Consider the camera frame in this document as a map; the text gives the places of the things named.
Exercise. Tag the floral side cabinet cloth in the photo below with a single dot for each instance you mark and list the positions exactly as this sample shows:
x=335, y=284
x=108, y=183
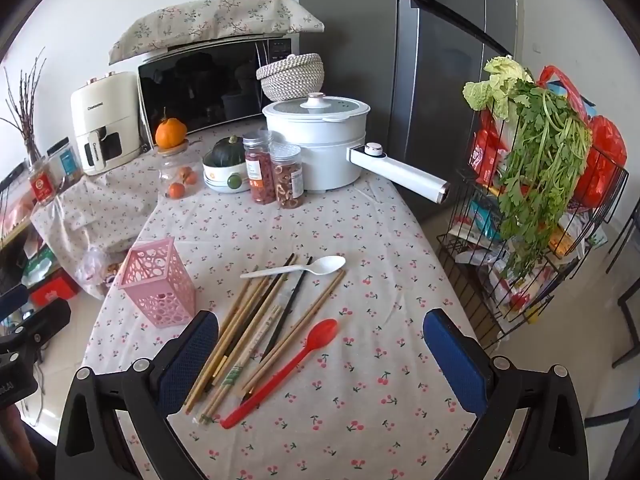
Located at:
x=100, y=210

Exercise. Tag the pink perforated utensil holder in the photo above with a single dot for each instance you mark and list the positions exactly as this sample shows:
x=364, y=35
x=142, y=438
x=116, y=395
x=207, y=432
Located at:
x=160, y=285

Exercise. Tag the napa cabbage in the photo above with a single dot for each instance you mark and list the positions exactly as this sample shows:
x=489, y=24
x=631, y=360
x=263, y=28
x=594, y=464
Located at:
x=492, y=85

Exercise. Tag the woven lidded basket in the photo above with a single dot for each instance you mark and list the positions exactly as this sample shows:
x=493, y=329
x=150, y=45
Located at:
x=295, y=77

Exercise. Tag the stacked white bowls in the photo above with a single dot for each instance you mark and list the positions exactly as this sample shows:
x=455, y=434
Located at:
x=215, y=177

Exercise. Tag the grey refrigerator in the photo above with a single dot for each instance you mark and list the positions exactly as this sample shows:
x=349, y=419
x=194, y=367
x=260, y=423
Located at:
x=425, y=85

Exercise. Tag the bundle of dried twigs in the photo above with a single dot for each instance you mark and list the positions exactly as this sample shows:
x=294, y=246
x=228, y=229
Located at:
x=31, y=147

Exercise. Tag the pile of chopsticks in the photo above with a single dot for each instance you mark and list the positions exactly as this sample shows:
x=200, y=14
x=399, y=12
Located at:
x=245, y=320

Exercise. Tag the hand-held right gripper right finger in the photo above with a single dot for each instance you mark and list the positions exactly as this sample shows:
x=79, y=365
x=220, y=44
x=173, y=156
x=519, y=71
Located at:
x=452, y=360

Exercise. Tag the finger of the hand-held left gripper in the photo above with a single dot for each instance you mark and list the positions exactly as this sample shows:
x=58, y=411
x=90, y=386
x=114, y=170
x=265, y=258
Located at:
x=45, y=321
x=10, y=297

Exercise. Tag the white electric cooking pot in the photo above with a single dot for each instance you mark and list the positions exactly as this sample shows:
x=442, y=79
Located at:
x=320, y=135

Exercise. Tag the red cardboard box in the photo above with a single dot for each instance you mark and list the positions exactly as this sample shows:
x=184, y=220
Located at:
x=52, y=292

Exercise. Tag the jar of red goji berries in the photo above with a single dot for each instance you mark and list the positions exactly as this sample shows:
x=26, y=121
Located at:
x=259, y=175

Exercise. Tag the glass jar with small oranges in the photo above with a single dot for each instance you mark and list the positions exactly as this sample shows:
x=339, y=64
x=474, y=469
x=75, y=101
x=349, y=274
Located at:
x=175, y=175

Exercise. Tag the clear box red label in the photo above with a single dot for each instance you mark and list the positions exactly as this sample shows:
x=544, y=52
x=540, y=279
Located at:
x=42, y=185

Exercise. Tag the red plastic bag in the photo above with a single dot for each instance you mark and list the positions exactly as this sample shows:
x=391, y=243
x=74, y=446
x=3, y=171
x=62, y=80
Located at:
x=605, y=155

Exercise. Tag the bunch of green celery leaves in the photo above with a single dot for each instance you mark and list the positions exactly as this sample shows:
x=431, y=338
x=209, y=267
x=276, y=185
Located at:
x=530, y=170

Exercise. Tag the dark green squash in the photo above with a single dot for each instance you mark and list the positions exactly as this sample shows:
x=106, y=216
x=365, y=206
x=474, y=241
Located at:
x=227, y=152

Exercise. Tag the cherry print tablecloth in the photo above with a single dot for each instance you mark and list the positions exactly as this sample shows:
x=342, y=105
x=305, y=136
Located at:
x=350, y=240

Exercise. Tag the red snack packet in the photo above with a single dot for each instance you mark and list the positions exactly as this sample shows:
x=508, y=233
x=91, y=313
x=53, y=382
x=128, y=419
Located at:
x=487, y=152

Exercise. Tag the large orange with stem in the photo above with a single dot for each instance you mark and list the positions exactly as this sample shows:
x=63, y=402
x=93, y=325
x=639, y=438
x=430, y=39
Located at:
x=170, y=134

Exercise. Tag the person's left forearm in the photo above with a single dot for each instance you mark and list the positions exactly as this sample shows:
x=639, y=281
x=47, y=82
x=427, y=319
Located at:
x=22, y=440

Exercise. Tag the floral pillow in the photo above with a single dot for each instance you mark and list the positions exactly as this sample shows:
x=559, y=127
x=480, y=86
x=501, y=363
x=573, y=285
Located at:
x=215, y=20

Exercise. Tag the green tissue pack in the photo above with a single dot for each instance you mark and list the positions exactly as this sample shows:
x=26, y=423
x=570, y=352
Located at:
x=40, y=266

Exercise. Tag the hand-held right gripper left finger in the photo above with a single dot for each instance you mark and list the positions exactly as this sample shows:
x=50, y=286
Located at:
x=187, y=360

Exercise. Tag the jar of dried fruit rings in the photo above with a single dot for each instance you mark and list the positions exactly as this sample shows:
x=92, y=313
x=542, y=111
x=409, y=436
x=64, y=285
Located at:
x=287, y=180

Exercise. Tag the red plastic spoon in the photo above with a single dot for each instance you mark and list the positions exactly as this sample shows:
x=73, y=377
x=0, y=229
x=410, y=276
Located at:
x=320, y=335

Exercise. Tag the clear plastic snack bag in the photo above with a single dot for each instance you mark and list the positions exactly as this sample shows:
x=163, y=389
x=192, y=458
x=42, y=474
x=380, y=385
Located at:
x=95, y=270

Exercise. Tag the black microwave oven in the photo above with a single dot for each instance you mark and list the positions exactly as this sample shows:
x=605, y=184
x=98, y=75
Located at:
x=200, y=90

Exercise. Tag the clear box blue label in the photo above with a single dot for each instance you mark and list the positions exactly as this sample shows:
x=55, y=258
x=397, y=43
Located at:
x=67, y=162

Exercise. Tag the white plastic spoon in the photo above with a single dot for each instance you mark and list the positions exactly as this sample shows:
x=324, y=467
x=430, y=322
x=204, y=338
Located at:
x=325, y=264

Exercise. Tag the cream air fryer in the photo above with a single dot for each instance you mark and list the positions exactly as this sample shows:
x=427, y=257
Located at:
x=100, y=110

